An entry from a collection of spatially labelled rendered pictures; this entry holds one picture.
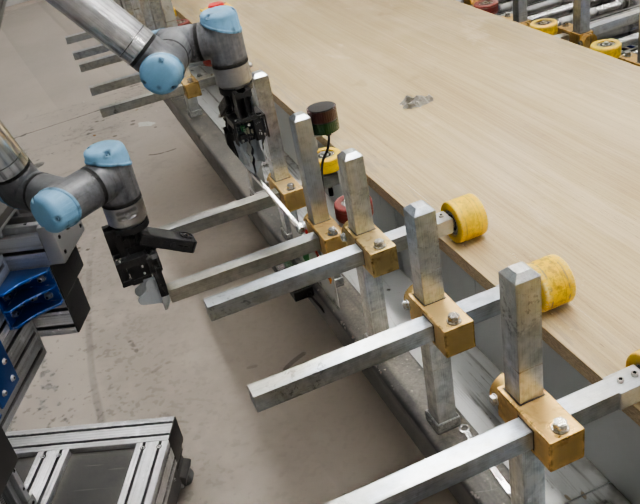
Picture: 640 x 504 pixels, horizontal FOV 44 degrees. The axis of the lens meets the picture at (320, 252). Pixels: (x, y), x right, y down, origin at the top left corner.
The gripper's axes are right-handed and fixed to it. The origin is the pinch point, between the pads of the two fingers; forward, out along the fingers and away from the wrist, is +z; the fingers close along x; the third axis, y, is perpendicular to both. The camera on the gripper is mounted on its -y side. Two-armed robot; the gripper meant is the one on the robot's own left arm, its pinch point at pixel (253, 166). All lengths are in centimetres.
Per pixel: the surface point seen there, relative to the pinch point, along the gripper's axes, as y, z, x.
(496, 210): 41, 6, 36
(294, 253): 22.2, 11.2, -0.6
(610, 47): -11, 5, 105
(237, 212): -2.8, 11.1, -5.5
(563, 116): 15, 6, 71
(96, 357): -90, 95, -54
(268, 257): 22.2, 9.9, -6.1
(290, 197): 0.7, 10.0, 6.6
